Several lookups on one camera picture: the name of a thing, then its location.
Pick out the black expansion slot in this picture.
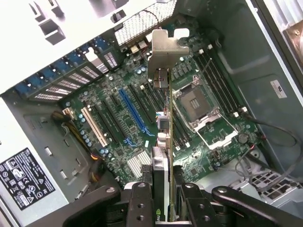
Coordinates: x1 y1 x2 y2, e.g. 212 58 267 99
90 104 119 145
127 83 155 125

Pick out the silver disk bay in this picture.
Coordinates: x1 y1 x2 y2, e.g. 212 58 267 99
222 165 303 213

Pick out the blue expansion slot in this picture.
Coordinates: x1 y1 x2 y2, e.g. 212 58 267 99
117 87 149 133

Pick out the open black PC case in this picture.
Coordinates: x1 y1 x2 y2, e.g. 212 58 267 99
0 0 303 227

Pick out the thin locking lever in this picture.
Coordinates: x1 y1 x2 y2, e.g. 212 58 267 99
197 58 215 79

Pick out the green motherboard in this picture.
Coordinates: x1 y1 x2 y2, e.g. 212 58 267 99
59 14 263 187

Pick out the white board connector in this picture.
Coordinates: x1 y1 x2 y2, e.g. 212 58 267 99
62 106 77 121

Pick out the CPU socket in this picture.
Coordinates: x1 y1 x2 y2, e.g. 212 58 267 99
172 81 220 123

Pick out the white expansion slot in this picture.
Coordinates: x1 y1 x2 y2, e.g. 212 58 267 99
80 106 109 148

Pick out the power supply wire bundle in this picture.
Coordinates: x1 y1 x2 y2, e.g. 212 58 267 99
50 110 106 184

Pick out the blue slot latch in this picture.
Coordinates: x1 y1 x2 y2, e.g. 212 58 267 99
53 59 68 73
93 37 108 52
66 52 81 64
39 67 55 80
26 75 41 88
14 84 30 95
79 44 94 57

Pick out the silver chipset heatsink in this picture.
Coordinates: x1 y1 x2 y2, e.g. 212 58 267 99
126 150 152 180

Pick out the grey power supply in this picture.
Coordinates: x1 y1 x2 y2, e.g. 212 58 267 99
0 96 106 227

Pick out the black wire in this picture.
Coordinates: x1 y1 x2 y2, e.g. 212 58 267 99
245 113 299 183

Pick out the grey parts rack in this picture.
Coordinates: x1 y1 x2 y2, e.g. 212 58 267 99
28 0 67 45

